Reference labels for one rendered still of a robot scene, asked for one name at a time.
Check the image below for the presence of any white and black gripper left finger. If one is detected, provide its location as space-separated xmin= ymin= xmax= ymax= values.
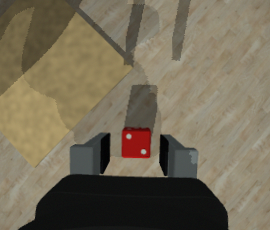
xmin=70 ymin=133 xmax=110 ymax=175

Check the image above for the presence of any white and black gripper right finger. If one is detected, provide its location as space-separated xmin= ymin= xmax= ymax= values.
xmin=159 ymin=134 xmax=198 ymax=179

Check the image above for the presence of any red die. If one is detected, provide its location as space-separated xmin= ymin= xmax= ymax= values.
xmin=122 ymin=127 xmax=151 ymax=158

